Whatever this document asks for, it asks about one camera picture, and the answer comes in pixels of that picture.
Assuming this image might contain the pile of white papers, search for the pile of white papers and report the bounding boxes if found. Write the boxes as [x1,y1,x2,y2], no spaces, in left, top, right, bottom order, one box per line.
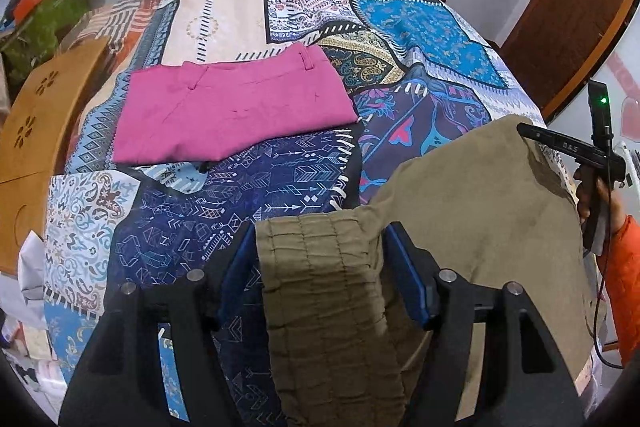
[0,231,67,410]

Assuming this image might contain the brown wooden folding table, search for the brown wooden folding table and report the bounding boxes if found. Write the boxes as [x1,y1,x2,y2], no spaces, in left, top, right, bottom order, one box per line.
[0,36,113,277]

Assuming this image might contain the brown wooden door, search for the brown wooden door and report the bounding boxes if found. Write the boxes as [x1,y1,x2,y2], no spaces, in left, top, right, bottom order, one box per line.
[499,0,640,124]

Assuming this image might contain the black cable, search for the black cable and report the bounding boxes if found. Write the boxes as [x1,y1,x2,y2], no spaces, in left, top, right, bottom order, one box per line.
[592,142,626,370]

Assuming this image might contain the orange patterned cloth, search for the orange patterned cloth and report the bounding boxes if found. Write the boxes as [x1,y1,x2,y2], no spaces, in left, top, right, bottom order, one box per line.
[59,0,170,58]

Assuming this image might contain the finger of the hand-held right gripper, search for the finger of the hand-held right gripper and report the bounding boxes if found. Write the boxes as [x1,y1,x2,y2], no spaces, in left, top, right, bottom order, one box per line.
[516,122,597,164]

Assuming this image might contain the olive green pants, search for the olive green pants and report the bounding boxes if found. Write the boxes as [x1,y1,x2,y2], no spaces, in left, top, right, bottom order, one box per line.
[254,114,609,427]

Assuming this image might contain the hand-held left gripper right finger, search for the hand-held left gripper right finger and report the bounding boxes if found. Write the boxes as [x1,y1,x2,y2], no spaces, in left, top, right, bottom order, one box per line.
[382,221,586,427]

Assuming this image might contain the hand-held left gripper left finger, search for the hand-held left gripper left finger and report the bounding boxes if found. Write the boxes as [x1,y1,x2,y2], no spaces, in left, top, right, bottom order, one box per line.
[59,221,259,427]

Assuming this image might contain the person's right forearm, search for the person's right forearm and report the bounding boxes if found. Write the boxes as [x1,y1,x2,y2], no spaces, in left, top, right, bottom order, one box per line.
[596,215,640,369]

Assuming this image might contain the folded pink pants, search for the folded pink pants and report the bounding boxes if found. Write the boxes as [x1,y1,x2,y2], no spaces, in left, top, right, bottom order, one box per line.
[112,43,360,166]

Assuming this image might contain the person's right hand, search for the person's right hand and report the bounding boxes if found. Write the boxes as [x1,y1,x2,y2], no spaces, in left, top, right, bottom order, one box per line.
[573,167,625,238]

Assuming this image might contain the green cloth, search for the green cloth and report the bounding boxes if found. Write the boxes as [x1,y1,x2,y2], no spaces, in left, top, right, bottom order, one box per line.
[0,0,90,74]

